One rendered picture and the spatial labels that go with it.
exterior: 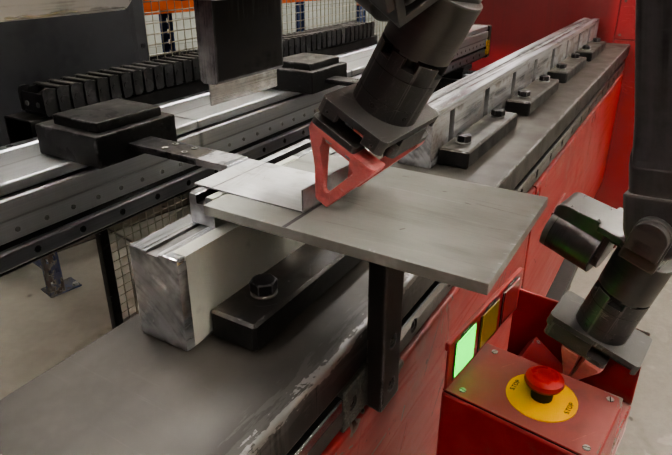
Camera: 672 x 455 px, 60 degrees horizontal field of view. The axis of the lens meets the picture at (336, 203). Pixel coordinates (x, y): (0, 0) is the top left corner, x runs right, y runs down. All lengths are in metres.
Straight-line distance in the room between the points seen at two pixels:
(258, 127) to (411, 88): 0.56
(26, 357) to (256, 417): 1.75
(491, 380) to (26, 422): 0.45
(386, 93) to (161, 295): 0.27
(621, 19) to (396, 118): 2.19
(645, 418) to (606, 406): 1.26
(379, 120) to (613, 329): 0.36
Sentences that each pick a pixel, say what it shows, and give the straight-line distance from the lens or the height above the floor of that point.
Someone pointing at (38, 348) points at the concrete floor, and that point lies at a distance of 2.22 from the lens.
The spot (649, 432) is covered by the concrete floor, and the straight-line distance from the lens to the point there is 1.92.
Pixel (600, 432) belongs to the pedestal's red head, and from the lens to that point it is 0.66.
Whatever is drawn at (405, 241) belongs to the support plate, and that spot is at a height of 1.00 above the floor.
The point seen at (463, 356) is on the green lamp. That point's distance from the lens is 0.67.
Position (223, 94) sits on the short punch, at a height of 1.09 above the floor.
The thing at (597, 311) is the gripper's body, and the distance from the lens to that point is 0.69.
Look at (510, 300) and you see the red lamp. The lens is 0.76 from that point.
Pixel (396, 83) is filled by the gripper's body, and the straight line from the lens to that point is 0.45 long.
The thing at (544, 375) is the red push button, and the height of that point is 0.81.
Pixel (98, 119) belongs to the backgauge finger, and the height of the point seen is 1.03.
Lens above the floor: 1.21
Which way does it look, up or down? 23 degrees down
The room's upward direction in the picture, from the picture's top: straight up
